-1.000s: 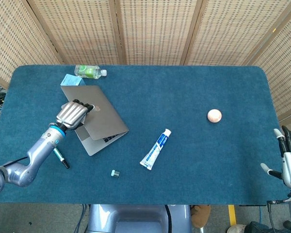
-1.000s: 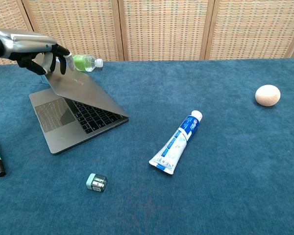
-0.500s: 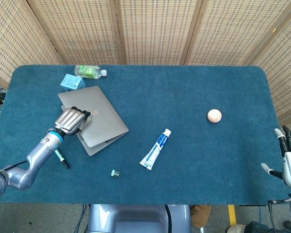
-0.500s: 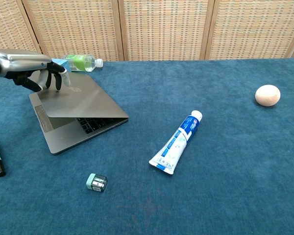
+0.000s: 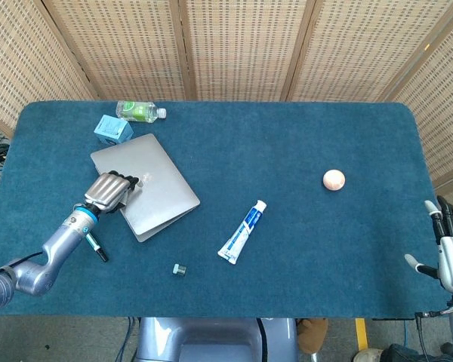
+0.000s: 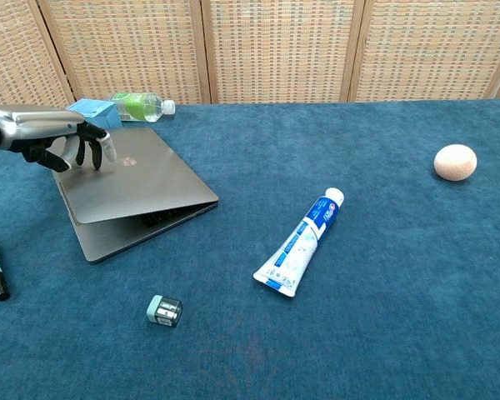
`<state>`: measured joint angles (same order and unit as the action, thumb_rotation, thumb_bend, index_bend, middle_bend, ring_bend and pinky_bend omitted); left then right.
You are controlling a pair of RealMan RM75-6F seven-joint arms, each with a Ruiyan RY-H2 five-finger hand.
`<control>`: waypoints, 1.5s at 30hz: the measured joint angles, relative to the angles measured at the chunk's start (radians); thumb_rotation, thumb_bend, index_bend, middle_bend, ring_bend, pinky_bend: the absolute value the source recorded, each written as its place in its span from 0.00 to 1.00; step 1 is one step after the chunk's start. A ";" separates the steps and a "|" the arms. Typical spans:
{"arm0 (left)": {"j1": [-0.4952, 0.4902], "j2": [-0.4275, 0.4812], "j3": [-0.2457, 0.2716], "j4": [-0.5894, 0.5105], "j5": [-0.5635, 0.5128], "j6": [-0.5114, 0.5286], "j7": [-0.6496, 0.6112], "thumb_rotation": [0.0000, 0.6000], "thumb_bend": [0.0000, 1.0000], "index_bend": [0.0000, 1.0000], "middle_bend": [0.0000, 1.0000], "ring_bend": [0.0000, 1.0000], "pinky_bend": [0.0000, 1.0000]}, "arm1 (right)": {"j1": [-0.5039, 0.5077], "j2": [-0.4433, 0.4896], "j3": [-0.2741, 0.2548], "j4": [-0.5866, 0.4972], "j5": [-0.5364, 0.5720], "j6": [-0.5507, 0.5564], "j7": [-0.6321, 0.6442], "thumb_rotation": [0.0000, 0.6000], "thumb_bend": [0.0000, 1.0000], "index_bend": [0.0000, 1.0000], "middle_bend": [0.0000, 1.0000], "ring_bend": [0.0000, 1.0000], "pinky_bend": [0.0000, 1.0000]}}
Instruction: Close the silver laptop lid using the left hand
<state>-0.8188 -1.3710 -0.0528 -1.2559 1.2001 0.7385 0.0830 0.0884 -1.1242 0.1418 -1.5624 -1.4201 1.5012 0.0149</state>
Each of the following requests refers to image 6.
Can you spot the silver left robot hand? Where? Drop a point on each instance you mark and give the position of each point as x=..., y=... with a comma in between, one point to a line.
x=37, y=127

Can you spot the grey laptop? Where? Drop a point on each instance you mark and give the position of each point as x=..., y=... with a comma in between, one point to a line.
x=150, y=179

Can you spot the light blue cardboard box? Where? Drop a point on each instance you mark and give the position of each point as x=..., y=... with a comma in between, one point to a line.
x=98, y=111

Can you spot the clear bottle with green label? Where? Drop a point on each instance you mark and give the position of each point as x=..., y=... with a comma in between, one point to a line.
x=139, y=106

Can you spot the small green pencil sharpener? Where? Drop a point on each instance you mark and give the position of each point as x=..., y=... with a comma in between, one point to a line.
x=164, y=311

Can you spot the woven rattan folding screen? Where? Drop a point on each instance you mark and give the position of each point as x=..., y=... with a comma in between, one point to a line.
x=275, y=46

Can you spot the white and blue toothpaste tube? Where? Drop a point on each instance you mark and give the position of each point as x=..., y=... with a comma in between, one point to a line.
x=304, y=243

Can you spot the blue tablecloth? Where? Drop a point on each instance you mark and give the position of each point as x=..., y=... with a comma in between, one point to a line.
x=316, y=333

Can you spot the beige egg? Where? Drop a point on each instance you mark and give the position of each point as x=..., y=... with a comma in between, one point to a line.
x=455, y=162

